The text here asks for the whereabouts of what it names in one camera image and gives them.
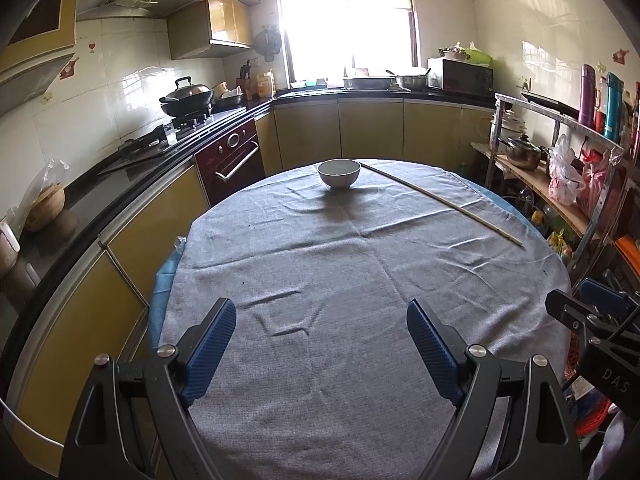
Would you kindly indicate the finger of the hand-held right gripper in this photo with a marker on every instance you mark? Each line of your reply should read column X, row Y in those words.
column 565, row 307
column 602, row 293

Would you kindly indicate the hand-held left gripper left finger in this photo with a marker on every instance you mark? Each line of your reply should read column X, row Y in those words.
column 210, row 350

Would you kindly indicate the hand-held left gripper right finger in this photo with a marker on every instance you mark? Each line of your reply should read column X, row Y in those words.
column 432, row 352

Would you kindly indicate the red plastic basket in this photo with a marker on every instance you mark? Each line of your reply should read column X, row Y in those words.
column 592, row 422

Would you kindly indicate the yellow packet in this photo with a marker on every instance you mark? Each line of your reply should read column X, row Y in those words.
column 557, row 245

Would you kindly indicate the blue under cloth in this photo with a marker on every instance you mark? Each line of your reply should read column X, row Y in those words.
column 165, row 285

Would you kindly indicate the grey tablecloth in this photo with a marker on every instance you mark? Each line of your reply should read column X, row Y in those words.
column 350, row 280

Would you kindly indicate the white and pink plastic bag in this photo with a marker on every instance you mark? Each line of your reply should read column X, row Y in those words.
column 565, row 180

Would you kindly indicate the long wooden stick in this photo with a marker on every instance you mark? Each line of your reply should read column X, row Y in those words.
column 440, row 200

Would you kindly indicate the steel pot with lid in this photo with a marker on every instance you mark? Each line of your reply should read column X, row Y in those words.
column 522, row 155

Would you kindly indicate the metal storage rack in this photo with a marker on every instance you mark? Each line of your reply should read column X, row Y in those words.
column 550, row 115

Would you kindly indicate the blue thermos bottle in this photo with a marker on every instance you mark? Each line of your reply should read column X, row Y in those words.
column 613, row 107

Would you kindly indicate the black kitchen countertop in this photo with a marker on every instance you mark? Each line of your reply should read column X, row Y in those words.
column 100, row 195

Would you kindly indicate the dark red oven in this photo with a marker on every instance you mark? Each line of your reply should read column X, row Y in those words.
column 232, row 160

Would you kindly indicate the flat black cooker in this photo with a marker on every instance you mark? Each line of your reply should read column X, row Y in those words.
column 547, row 102

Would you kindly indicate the purple thermos bottle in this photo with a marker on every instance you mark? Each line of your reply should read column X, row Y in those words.
column 587, row 95

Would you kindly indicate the white ceramic bowl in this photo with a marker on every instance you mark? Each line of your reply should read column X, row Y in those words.
column 339, row 175

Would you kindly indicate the gas stove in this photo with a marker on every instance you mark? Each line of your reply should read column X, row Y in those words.
column 150, row 142

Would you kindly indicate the brown clay pot in bag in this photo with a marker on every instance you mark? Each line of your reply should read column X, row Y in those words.
column 47, row 205

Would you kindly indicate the white jar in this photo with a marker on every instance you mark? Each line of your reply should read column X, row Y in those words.
column 7, row 250

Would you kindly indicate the black frying pan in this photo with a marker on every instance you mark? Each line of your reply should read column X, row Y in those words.
column 227, row 100

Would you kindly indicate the microwave oven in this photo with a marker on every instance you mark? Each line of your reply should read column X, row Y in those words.
column 460, row 77

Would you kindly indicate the black wok with lid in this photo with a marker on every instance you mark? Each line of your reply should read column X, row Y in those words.
column 187, row 97

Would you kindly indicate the green plastic lid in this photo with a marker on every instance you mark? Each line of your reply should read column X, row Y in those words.
column 480, row 55

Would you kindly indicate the knife block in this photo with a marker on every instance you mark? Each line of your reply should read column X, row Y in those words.
column 243, row 82

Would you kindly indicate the metal basin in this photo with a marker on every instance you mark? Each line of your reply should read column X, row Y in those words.
column 412, row 81
column 370, row 82

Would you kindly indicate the yellow hanging cabinet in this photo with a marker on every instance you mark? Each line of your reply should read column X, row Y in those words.
column 205, row 30

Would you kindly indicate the kitchen window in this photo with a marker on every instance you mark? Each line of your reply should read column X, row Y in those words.
column 345, row 20

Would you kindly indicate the yellow glass-door wall cabinet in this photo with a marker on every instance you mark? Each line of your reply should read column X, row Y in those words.
column 35, row 35

